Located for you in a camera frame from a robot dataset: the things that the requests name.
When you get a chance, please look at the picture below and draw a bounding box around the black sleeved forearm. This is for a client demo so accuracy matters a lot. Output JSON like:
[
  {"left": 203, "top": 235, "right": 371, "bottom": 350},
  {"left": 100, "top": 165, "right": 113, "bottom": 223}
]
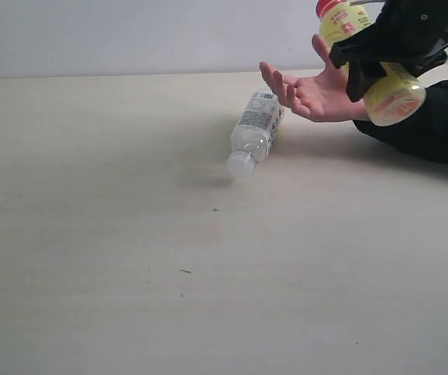
[{"left": 354, "top": 80, "right": 448, "bottom": 165}]

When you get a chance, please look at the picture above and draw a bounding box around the open bare human hand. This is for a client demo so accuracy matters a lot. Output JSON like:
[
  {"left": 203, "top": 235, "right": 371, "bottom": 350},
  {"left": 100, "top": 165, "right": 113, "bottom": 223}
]
[{"left": 260, "top": 34, "right": 369, "bottom": 123}]

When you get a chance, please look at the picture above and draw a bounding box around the yellow label bottle red cap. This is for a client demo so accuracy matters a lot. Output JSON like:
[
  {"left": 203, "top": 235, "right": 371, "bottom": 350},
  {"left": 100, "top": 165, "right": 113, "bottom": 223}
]
[{"left": 316, "top": 1, "right": 426, "bottom": 127}]

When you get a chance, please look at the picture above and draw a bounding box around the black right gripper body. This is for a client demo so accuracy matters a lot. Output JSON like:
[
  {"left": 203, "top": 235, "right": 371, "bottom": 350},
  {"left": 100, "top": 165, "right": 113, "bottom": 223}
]
[{"left": 376, "top": 0, "right": 448, "bottom": 63}]

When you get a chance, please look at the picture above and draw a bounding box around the clear bottle white text label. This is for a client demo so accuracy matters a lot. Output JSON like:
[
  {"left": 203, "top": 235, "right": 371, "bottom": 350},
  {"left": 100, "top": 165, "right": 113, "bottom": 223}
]
[{"left": 227, "top": 91, "right": 285, "bottom": 178}]

